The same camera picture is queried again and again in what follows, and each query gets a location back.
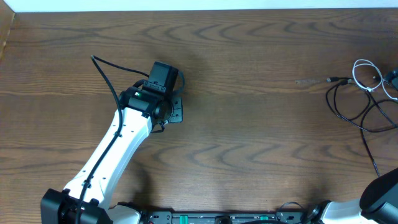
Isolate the white USB cable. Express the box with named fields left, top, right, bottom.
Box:
left=351, top=58, right=398, bottom=102

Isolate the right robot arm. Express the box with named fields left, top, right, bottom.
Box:
left=301, top=77, right=397, bottom=223

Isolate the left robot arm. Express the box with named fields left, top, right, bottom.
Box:
left=40, top=62, right=185, bottom=223

